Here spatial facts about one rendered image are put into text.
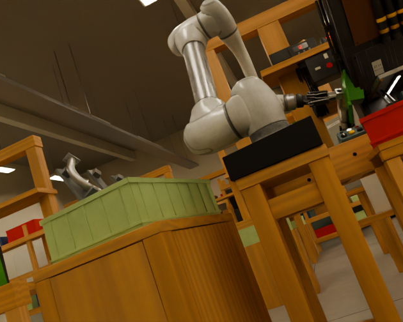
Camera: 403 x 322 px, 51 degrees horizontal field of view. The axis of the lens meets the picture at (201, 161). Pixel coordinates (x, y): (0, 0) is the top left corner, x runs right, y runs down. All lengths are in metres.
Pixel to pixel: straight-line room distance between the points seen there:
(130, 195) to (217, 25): 1.00
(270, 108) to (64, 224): 0.83
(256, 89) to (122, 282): 0.81
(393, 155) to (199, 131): 0.69
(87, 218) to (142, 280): 0.30
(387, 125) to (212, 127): 0.63
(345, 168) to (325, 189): 0.51
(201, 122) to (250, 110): 0.20
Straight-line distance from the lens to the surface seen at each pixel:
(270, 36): 2.74
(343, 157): 1.90
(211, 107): 1.64
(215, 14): 2.02
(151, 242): 1.28
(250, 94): 1.56
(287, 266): 1.41
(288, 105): 2.26
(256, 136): 1.54
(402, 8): 2.20
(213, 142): 1.60
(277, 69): 2.52
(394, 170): 1.59
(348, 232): 1.39
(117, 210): 1.38
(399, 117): 1.66
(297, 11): 2.80
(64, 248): 1.54
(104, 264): 1.38
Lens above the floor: 0.63
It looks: 13 degrees up
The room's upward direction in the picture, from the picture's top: 20 degrees counter-clockwise
